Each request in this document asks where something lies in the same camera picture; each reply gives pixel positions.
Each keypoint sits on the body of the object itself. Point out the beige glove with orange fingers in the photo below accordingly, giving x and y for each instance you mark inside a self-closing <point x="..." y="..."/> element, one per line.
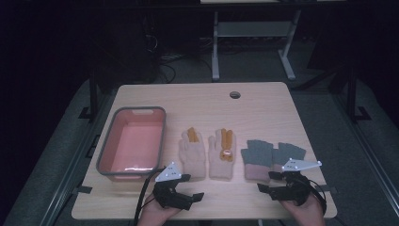
<point x="192" y="157"/>

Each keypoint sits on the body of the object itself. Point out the person's right hand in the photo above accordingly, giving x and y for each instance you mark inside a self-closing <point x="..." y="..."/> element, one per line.
<point x="309" y="215"/>

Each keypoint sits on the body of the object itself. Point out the round grey table grommet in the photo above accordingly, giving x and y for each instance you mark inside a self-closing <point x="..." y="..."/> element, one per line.
<point x="235" y="94"/>

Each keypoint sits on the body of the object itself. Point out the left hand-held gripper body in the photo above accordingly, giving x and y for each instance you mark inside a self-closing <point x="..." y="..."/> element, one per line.
<point x="169" y="175"/>

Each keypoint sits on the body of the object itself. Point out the pink basket with grey rim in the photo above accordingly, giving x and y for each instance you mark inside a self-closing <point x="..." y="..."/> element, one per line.
<point x="135" y="144"/>

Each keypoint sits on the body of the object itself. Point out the person's left hand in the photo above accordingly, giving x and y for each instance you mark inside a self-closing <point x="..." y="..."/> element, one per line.
<point x="153" y="215"/>

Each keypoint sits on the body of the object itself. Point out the white metal desk frame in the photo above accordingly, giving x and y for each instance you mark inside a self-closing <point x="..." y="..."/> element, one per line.
<point x="251" y="29"/>

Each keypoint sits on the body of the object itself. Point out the beige glove with bear face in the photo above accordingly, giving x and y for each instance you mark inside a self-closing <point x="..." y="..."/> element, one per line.
<point x="221" y="168"/>

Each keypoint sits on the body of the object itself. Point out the black metal post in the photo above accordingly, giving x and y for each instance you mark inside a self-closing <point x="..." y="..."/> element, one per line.
<point x="351" y="94"/>
<point x="93" y="94"/>

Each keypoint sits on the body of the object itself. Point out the grey and pink fingerless glove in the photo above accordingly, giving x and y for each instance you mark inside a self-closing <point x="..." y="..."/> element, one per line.
<point x="257" y="157"/>
<point x="287" y="152"/>

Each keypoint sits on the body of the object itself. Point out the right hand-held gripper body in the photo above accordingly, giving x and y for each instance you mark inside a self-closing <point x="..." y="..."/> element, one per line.
<point x="296" y="188"/>

